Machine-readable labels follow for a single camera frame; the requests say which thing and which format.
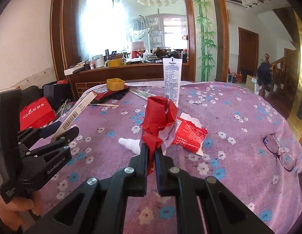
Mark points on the white ceiling lamp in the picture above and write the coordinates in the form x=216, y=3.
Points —
x=249, y=1

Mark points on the cardboard box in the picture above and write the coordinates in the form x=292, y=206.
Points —
x=251, y=82

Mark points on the purple floral tablecloth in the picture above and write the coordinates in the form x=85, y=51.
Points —
x=238, y=126

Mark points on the flat white box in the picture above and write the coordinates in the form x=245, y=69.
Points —
x=75, y=70

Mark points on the torn red packet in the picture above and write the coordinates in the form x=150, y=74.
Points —
x=190, y=134

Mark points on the brown wooden door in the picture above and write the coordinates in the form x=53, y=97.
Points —
x=248, y=53

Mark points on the long white medicine box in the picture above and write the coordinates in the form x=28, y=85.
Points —
x=73, y=117

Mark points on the black bottle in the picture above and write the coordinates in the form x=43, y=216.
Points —
x=107, y=55

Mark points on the paper sleeved chopsticks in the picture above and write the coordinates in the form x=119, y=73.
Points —
x=140, y=94

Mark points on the wood framed etched glass partition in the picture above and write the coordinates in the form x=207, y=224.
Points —
x=104, y=17

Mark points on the red wrapper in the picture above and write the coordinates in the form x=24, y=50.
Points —
x=157, y=119

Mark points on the black bag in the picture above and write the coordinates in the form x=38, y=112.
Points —
x=57, y=93

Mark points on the purple framed eyeglasses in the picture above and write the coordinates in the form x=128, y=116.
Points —
x=282, y=154

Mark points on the dark wooden counter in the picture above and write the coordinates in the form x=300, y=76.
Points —
x=131, y=74

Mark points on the dark jacket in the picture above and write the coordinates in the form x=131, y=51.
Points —
x=264, y=74

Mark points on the wooden chopsticks pair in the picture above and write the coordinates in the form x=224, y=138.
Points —
x=104, y=105

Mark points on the small white spray bottle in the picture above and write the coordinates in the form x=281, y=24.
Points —
x=127, y=145

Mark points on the person's left hand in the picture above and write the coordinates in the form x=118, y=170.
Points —
x=12, y=208

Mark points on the red gift box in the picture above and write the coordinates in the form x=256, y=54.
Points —
x=36, y=114

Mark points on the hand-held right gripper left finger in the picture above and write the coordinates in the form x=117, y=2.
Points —
x=143, y=173

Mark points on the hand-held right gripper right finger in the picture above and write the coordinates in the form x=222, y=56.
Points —
x=159, y=174

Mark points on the tan packing tape roll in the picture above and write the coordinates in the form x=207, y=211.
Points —
x=115, y=84

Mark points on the flat red packet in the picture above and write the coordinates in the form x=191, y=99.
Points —
x=102, y=96

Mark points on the wooden stair railing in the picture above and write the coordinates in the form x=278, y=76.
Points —
x=280, y=75

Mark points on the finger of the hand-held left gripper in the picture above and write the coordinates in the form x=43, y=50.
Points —
x=52, y=127
x=69, y=134

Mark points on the bamboo painted panel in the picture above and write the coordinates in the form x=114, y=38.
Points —
x=205, y=29

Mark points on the white lotion tube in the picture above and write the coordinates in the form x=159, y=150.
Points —
x=172, y=82

